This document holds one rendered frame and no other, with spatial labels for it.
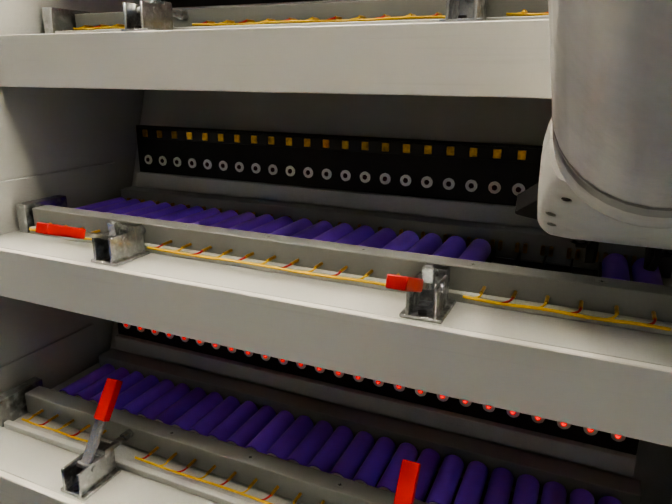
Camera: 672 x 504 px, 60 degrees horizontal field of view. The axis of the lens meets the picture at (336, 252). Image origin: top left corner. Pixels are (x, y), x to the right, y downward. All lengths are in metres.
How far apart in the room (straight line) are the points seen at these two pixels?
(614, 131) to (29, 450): 0.56
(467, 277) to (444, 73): 0.14
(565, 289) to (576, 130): 0.20
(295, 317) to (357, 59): 0.18
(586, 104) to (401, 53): 0.23
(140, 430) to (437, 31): 0.41
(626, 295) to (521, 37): 0.17
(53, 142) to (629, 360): 0.56
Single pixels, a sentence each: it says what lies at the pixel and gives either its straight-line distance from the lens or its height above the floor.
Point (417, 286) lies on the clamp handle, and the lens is 0.33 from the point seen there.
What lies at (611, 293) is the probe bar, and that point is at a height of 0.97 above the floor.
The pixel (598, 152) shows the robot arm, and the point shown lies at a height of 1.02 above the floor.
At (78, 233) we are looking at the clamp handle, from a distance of 0.48.
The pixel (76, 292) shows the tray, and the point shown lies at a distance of 0.53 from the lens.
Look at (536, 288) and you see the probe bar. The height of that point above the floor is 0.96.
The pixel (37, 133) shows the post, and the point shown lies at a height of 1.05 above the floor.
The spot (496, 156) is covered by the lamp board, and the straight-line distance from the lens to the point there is 0.53.
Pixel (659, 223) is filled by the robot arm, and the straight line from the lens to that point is 0.26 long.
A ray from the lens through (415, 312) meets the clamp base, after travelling 0.38.
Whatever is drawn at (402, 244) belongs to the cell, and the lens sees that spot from 0.47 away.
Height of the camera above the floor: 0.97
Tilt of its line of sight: level
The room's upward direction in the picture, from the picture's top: 8 degrees clockwise
